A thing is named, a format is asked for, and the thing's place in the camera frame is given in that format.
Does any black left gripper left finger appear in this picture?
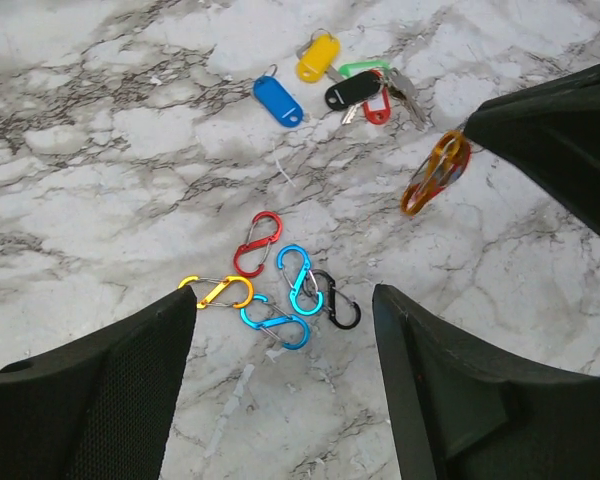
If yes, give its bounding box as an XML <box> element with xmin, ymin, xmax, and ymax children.
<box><xmin>0</xmin><ymin>288</ymin><xmax>197</xmax><ymax>479</ymax></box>

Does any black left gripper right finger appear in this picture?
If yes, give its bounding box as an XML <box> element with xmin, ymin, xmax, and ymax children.
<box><xmin>372</xmin><ymin>284</ymin><xmax>600</xmax><ymax>479</ymax></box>

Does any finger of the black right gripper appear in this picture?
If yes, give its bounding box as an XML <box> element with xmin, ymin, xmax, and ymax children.
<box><xmin>464</xmin><ymin>64</ymin><xmax>600</xmax><ymax>236</ymax></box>

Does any orange S carabiner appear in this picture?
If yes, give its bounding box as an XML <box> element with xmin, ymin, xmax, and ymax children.
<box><xmin>400</xmin><ymin>130</ymin><xmax>471</xmax><ymax>216</ymax></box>

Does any blue key tag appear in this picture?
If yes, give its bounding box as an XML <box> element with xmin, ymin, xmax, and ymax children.
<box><xmin>252</xmin><ymin>64</ymin><xmax>304</xmax><ymax>128</ymax></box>

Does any black S carabiner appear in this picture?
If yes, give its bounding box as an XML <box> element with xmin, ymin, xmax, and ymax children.
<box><xmin>302</xmin><ymin>269</ymin><xmax>361</xmax><ymax>330</ymax></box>

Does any small red key tag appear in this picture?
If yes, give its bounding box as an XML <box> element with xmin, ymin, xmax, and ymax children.
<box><xmin>363</xmin><ymin>68</ymin><xmax>391</xmax><ymax>125</ymax></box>

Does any red S carabiner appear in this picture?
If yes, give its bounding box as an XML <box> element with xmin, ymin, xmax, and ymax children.
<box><xmin>233</xmin><ymin>211</ymin><xmax>283</xmax><ymax>278</ymax></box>

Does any light blue S carabiner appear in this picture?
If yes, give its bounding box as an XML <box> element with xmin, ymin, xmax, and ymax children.
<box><xmin>276</xmin><ymin>244</ymin><xmax>324</xmax><ymax>316</ymax></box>

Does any green key tag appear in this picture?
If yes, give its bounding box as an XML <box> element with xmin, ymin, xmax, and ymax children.
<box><xmin>338</xmin><ymin>60</ymin><xmax>390</xmax><ymax>78</ymax></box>

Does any yellow key tag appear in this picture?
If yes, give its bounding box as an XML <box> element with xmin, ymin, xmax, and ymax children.
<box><xmin>295</xmin><ymin>29</ymin><xmax>340</xmax><ymax>83</ymax></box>

